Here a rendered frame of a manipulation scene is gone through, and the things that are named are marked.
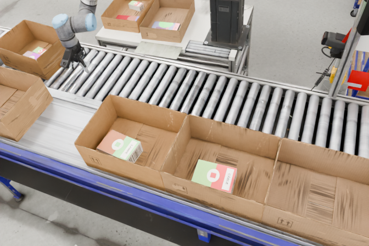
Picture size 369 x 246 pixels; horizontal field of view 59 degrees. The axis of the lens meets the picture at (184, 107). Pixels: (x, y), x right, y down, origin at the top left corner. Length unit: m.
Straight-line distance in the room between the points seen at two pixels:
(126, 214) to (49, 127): 0.57
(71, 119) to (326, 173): 1.21
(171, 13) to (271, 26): 1.43
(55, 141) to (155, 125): 0.48
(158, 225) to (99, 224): 0.84
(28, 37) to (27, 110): 0.92
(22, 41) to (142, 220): 1.52
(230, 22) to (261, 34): 1.45
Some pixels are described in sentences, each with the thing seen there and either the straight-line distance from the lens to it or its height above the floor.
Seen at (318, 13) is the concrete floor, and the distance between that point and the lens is 3.87.
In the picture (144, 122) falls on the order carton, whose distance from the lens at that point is 1.57.
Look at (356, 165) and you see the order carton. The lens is 1.39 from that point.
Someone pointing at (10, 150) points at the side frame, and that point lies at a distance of 1.72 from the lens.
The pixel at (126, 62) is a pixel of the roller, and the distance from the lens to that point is 2.15.
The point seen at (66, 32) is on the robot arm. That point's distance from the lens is 1.89.
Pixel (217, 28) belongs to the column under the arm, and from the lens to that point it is 2.11.
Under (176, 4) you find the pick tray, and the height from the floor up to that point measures 0.79.
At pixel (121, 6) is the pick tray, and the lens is 2.66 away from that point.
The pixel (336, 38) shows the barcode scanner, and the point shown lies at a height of 1.09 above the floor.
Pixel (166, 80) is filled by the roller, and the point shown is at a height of 0.75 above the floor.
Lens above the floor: 2.11
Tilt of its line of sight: 49 degrees down
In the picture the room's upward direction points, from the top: 8 degrees counter-clockwise
